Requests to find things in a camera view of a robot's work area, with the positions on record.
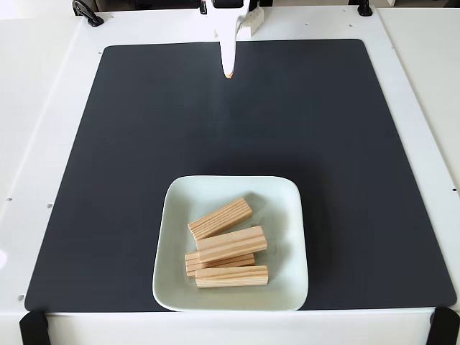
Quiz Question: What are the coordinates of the grooved wooden block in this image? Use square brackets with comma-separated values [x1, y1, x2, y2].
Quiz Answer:
[196, 225, 268, 264]
[195, 264, 270, 289]
[185, 251, 257, 278]
[187, 197, 254, 241]

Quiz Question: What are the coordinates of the pale green square plate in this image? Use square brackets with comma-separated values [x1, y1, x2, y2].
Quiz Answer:
[152, 175, 310, 313]

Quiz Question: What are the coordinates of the large black table clamp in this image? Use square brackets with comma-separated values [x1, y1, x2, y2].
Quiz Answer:
[71, 0, 105, 28]

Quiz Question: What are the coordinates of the black rubber mat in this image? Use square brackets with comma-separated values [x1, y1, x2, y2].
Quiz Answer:
[24, 38, 458, 313]

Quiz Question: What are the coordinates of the black corner bracket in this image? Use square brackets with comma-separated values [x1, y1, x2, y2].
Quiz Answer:
[19, 310, 50, 345]
[427, 307, 460, 345]

